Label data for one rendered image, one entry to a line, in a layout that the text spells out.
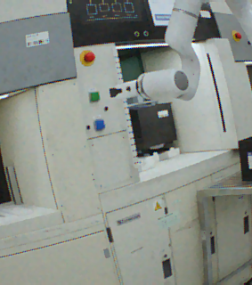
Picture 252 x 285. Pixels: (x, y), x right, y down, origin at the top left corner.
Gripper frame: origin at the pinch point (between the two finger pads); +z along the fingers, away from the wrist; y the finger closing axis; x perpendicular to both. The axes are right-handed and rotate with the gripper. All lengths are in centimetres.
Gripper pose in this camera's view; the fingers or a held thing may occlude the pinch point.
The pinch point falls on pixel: (115, 92)
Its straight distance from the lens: 181.6
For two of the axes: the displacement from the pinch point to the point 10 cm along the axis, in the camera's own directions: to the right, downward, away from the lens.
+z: -6.3, 0.5, 7.8
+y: 7.6, -1.9, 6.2
